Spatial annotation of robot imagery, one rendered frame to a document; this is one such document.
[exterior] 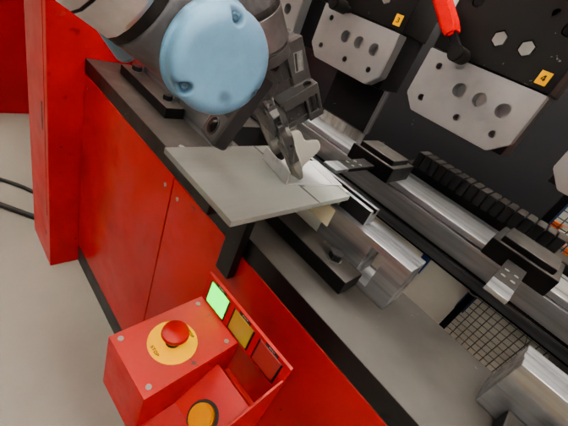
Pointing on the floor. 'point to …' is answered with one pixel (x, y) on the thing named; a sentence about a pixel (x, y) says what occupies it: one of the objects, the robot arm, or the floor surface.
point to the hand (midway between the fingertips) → (286, 166)
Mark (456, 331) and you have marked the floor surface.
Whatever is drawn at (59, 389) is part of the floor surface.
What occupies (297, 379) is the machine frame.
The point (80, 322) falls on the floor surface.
